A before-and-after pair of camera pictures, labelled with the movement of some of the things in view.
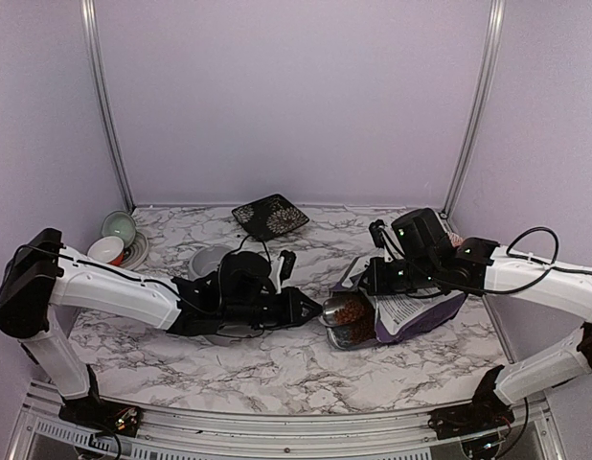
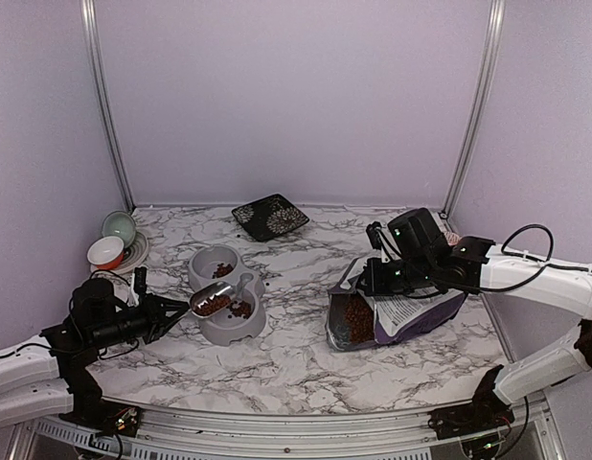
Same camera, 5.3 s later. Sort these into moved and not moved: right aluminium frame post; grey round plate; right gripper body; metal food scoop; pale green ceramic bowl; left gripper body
Moved: metal food scoop; left gripper body
Not moved: right gripper body; pale green ceramic bowl; right aluminium frame post; grey round plate
